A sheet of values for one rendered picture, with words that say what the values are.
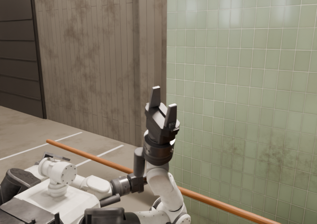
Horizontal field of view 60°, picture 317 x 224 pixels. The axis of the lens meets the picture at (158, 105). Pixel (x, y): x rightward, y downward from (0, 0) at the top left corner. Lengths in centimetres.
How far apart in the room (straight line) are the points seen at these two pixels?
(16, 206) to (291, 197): 205
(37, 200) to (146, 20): 348
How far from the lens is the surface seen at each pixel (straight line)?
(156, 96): 72
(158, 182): 82
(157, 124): 69
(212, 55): 240
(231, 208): 123
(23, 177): 112
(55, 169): 91
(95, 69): 528
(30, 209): 94
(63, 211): 90
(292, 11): 222
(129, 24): 462
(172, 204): 97
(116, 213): 82
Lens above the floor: 189
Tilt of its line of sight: 14 degrees down
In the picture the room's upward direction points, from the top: straight up
